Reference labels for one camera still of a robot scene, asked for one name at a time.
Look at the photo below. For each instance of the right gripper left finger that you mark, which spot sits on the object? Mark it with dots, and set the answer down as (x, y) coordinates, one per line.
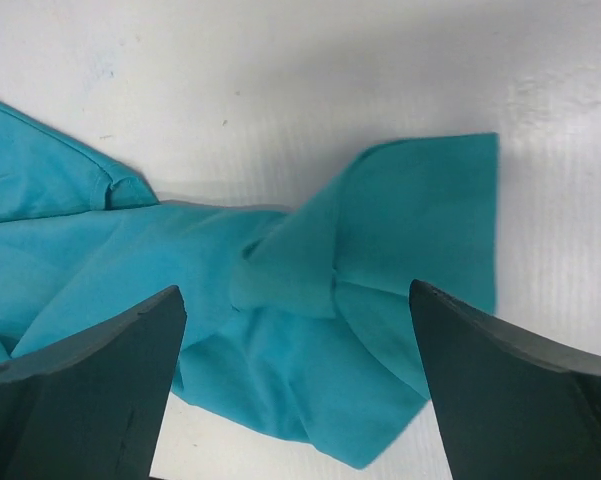
(90, 406)

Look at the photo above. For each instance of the teal t shirt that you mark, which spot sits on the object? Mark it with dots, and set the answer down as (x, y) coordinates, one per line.
(298, 323)

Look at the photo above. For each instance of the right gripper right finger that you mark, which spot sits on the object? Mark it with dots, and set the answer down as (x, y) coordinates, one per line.
(510, 404)

